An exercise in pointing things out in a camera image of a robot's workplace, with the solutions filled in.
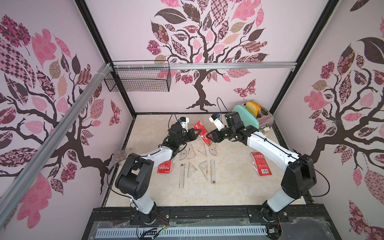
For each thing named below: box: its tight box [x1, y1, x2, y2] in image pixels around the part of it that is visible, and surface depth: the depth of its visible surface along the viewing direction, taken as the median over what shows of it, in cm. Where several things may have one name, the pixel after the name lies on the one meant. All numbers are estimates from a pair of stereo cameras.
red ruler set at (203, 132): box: [193, 120, 213, 147], surface depth 88 cm
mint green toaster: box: [232, 100, 274, 130], surface depth 96 cm
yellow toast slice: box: [245, 101, 262, 117], surface depth 96 cm
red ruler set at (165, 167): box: [157, 160, 172, 174], surface depth 92 cm
